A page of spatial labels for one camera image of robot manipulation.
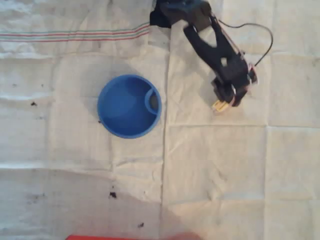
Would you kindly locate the white cloth with coloured stripes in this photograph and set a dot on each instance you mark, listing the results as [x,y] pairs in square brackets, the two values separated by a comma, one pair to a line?
[75,15]

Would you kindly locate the yellow rectangular block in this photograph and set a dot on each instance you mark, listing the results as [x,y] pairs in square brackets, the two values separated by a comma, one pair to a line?
[220,107]

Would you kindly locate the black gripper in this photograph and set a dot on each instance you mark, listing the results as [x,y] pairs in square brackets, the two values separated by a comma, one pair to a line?
[224,93]

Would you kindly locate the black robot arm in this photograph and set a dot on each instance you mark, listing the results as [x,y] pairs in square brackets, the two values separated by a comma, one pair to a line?
[207,47]

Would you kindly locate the red flat object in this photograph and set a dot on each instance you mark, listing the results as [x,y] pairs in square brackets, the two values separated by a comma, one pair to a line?
[125,237]

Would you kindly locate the dark debris clump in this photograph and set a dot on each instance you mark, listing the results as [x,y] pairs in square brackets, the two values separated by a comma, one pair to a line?
[112,195]
[33,103]

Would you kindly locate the blue plastic bowl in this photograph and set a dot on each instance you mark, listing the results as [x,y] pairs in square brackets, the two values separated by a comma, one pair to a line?
[120,107]

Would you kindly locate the plain white creased cloth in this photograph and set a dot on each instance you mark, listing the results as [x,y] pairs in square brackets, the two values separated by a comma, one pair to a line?
[225,162]

